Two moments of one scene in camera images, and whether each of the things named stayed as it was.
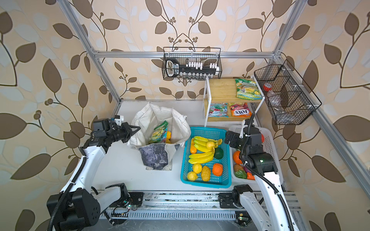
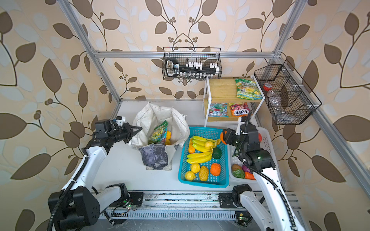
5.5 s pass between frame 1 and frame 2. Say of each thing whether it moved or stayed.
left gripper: stayed
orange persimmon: moved
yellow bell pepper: stayed
